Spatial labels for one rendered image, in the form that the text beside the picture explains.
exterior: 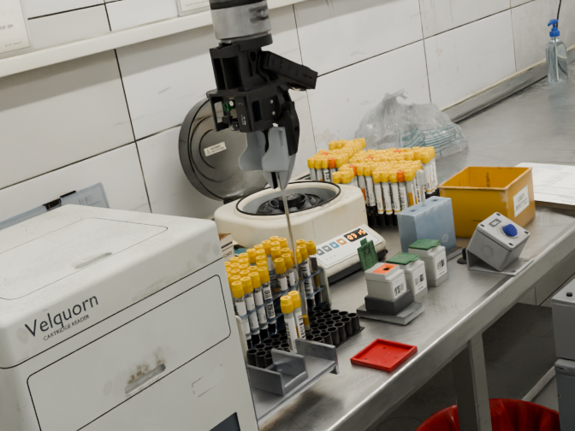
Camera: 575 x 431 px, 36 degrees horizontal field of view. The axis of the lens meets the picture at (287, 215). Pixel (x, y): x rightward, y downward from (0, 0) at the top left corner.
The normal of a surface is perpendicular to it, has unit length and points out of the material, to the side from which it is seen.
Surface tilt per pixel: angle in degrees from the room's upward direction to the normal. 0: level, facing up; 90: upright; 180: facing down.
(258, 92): 90
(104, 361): 90
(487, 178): 90
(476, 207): 90
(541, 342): 0
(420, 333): 0
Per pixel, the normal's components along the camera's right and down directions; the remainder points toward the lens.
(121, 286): 0.75, 0.07
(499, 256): -0.64, 0.33
